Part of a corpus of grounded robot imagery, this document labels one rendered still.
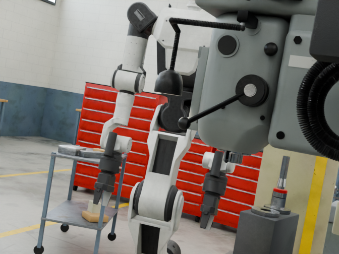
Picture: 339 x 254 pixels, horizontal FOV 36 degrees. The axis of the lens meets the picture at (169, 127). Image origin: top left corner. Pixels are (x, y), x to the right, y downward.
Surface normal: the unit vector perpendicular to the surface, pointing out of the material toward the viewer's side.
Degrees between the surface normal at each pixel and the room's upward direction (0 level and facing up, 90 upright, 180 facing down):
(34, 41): 90
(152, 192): 66
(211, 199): 75
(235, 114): 90
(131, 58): 88
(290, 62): 90
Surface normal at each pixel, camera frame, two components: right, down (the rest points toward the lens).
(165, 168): -0.19, -0.16
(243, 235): -0.55, -0.05
